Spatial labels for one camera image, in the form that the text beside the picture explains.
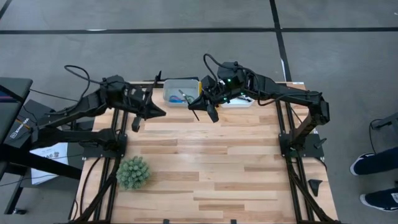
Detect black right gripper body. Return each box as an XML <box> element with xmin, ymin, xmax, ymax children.
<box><xmin>200</xmin><ymin>61</ymin><xmax>249</xmax><ymax>105</ymax></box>

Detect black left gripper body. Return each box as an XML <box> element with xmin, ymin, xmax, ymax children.
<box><xmin>122</xmin><ymin>84</ymin><xmax>153</xmax><ymax>118</ymax></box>

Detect thick long black paintbrush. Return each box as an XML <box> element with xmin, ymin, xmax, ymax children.
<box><xmin>178</xmin><ymin>89</ymin><xmax>200</xmax><ymax>122</ymax></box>

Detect white plastic bin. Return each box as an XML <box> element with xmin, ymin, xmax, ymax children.
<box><xmin>220</xmin><ymin>95</ymin><xmax>256</xmax><ymax>109</ymax></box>

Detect grey-white plastic bin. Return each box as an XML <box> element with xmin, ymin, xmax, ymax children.
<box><xmin>162</xmin><ymin>78</ymin><xmax>201</xmax><ymax>108</ymax></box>

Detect green plant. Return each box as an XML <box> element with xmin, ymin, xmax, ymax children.
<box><xmin>116</xmin><ymin>156</ymin><xmax>152</xmax><ymax>191</ymax></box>

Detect white printed paper sheet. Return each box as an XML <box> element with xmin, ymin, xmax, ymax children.
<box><xmin>29</xmin><ymin>142</ymin><xmax>70</xmax><ymax>185</ymax></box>

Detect black panel with white logo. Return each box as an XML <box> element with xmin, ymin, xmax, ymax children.
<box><xmin>3</xmin><ymin>98</ymin><xmax>58</xmax><ymax>149</ymax></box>

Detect dark blue shoes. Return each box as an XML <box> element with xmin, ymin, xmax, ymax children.
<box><xmin>349</xmin><ymin>146</ymin><xmax>398</xmax><ymax>213</ymax></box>

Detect thick black looped cable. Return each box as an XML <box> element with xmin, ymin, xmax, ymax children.
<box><xmin>203</xmin><ymin>53</ymin><xmax>231</xmax><ymax>85</ymax></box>

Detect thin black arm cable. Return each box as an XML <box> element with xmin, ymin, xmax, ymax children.
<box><xmin>46</xmin><ymin>64</ymin><xmax>105</xmax><ymax>116</ymax></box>

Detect black flat bracket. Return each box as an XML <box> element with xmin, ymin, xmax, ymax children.
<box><xmin>307</xmin><ymin>179</ymin><xmax>324</xmax><ymax>197</ymax></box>
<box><xmin>313</xmin><ymin>138</ymin><xmax>328</xmax><ymax>150</ymax></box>

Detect black stand with cable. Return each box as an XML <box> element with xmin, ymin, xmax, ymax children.
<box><xmin>368</xmin><ymin>111</ymin><xmax>398</xmax><ymax>155</ymax></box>

